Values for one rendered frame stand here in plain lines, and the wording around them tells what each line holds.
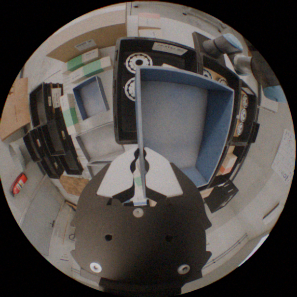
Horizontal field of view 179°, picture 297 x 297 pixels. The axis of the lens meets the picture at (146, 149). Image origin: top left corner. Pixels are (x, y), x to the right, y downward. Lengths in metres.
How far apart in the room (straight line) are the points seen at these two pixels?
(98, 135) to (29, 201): 2.45
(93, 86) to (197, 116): 0.53
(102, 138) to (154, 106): 0.48
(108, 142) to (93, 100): 0.27
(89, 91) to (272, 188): 4.13
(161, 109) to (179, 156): 0.11
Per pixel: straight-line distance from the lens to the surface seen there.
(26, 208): 2.73
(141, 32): 0.62
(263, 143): 3.61
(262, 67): 0.31
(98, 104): 0.57
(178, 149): 0.21
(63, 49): 0.63
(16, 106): 2.52
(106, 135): 0.59
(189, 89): 0.19
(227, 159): 0.82
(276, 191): 3.79
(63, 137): 1.18
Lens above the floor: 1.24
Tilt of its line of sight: 60 degrees down
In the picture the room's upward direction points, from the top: 166 degrees clockwise
